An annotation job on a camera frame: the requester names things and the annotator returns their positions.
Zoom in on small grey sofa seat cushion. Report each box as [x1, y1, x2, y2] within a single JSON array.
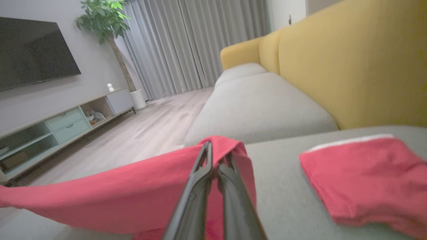
[[215, 63, 269, 89]]

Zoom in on grey pleated curtain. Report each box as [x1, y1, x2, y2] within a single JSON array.
[[178, 0, 272, 89], [115, 0, 207, 101]]

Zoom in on low TV cabinet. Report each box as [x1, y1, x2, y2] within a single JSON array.
[[0, 88, 137, 187]]

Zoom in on green potted tree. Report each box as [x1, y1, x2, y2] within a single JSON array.
[[75, 0, 137, 93]]

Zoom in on black flat television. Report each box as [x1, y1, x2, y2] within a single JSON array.
[[0, 17, 82, 92]]

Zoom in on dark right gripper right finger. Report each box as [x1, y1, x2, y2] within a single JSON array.
[[217, 153, 268, 240]]

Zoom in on grey white clutter in cabinet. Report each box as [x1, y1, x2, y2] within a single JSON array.
[[84, 110, 106, 126]]

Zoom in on yellow sofa end backrest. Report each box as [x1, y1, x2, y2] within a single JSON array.
[[220, 36, 266, 71]]

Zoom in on narrow yellow sofa backrest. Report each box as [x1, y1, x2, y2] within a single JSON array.
[[259, 28, 284, 76]]

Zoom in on red shorts with Bulls logo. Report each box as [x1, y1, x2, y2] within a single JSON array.
[[298, 134, 427, 240]]

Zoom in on red garment with striped trim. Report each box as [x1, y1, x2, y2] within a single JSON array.
[[0, 135, 258, 240]]

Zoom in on beige partition behind sofa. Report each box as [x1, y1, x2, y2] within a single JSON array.
[[305, 0, 345, 16]]

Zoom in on white ribbed plant pot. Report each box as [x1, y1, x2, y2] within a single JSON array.
[[129, 88, 147, 110]]

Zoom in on wide yellow sofa backrest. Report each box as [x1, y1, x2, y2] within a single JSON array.
[[278, 0, 427, 130]]

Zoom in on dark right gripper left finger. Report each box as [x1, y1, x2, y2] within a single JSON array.
[[162, 141, 214, 240]]

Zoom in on medium grey sofa seat cushion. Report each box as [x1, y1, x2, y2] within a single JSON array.
[[183, 72, 339, 147]]

